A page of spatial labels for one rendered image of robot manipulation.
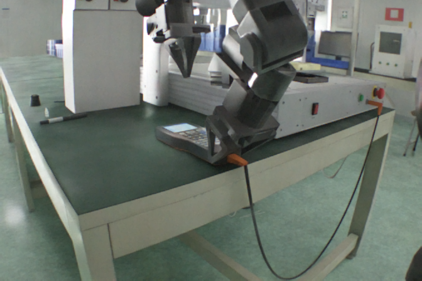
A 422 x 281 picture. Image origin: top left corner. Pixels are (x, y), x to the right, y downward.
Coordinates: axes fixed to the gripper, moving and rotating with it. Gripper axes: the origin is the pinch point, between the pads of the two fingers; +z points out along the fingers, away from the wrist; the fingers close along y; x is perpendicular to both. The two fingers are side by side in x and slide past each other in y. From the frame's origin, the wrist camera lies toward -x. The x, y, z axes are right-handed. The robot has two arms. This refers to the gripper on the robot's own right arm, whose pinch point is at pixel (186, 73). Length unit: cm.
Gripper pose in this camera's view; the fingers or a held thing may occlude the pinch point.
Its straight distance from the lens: 60.4
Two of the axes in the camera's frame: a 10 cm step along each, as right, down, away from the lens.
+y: -7.7, 1.4, -6.2
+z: 1.2, 9.9, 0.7
